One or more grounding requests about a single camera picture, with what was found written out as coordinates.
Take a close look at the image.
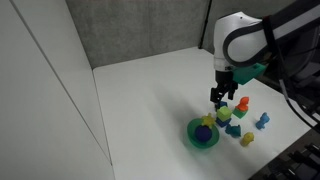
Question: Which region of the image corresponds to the yellow star-shaped toy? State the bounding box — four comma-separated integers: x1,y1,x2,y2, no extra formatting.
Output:
200,112,217,129

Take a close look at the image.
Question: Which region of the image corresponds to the green bowl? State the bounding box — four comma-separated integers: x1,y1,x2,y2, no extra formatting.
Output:
186,116,221,150

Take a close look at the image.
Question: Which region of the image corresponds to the long black robot cable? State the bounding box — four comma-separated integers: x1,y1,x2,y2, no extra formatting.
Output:
262,16,320,128

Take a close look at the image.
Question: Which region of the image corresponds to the orange toy figure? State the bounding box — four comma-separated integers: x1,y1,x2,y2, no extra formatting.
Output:
235,96,251,112

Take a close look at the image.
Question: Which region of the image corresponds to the dark blue ball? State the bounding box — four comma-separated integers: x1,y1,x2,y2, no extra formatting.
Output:
194,124,214,142

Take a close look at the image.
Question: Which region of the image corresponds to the yellow duck toy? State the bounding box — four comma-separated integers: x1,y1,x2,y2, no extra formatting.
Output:
240,131,256,147

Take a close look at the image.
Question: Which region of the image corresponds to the teal animal toy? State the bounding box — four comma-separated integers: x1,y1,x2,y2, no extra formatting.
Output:
224,123,242,139

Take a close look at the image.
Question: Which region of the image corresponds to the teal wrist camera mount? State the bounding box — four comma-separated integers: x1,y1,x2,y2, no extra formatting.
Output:
232,62,268,86

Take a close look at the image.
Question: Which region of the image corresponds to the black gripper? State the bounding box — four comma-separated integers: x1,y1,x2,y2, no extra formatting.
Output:
209,69,240,104

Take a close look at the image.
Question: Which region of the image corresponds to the blue turtle toy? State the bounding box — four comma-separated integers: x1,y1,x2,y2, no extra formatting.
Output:
255,111,271,131

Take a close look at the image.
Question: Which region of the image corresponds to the dark blue foam block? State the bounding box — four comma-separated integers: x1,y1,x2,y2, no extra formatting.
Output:
215,100,229,111

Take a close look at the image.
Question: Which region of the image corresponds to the black light stand pole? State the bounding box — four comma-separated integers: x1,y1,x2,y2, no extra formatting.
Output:
198,0,214,50

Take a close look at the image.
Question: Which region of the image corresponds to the lime green foam block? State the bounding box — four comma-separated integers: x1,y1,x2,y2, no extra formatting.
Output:
216,106,233,122

